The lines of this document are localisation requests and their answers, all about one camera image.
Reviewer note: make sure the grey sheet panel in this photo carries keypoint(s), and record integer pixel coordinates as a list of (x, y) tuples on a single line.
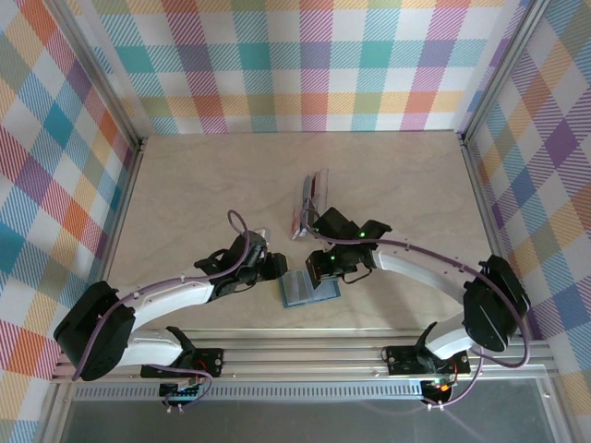
[(300, 424)]

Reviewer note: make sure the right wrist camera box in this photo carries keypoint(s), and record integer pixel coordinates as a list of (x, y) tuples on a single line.
[(334, 221)]

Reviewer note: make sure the blue leather card holder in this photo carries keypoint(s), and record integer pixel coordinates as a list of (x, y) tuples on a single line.
[(295, 290)]

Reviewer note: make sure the aluminium corner post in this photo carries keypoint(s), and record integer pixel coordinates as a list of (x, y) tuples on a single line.
[(105, 78), (499, 69)]

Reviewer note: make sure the aluminium cross rail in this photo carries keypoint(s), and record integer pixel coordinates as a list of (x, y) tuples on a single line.
[(300, 357)]

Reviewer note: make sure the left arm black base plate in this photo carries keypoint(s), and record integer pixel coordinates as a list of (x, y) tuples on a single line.
[(210, 360)]

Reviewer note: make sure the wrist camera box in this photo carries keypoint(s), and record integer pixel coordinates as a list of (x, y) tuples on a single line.
[(334, 221), (262, 236)]

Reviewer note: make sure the clear acrylic card stand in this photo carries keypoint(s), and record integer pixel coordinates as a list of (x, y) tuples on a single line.
[(324, 184)]

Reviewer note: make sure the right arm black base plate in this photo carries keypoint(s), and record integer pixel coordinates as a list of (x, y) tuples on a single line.
[(401, 364)]

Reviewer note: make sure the stack of plastic cards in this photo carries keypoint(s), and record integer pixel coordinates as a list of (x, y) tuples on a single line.
[(307, 194)]

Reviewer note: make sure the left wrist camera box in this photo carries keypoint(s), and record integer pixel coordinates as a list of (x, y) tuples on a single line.
[(262, 236)]

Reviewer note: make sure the small circuit board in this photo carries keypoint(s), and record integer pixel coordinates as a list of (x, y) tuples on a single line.
[(441, 387), (184, 394)]

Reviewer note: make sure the aluminium side rail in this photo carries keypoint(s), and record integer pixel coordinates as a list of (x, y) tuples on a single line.
[(485, 203), (124, 203)]

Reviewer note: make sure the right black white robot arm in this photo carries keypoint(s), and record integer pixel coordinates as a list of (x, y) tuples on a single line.
[(494, 304)]

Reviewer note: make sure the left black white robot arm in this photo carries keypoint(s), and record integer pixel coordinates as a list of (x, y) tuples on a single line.
[(92, 332)]

